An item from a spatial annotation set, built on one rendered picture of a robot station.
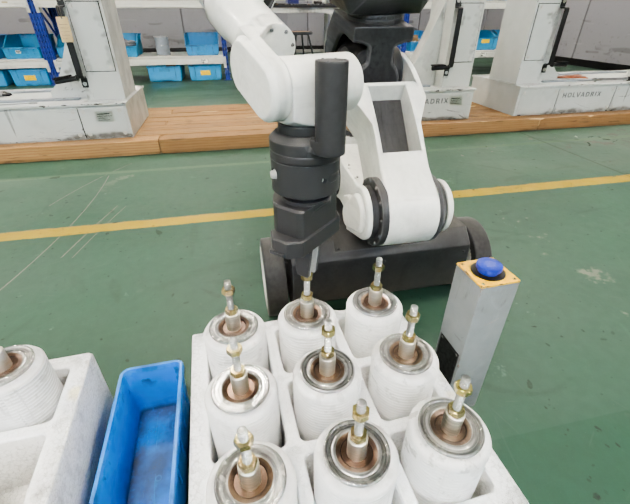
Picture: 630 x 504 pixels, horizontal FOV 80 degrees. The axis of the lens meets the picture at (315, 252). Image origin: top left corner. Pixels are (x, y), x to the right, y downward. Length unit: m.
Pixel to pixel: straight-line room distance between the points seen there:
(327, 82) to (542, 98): 2.73
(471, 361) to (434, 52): 2.26
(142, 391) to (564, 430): 0.80
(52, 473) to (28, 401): 0.11
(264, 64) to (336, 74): 0.07
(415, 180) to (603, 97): 2.73
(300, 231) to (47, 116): 2.12
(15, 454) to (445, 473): 0.57
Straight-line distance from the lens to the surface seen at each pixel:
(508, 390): 0.93
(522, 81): 3.03
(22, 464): 0.74
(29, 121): 2.54
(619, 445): 0.95
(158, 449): 0.81
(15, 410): 0.69
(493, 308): 0.67
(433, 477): 0.52
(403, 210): 0.74
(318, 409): 0.53
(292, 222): 0.48
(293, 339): 0.60
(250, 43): 0.46
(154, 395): 0.84
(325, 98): 0.41
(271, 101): 0.42
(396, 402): 0.58
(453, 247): 1.00
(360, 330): 0.64
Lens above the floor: 0.67
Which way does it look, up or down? 33 degrees down
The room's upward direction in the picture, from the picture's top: straight up
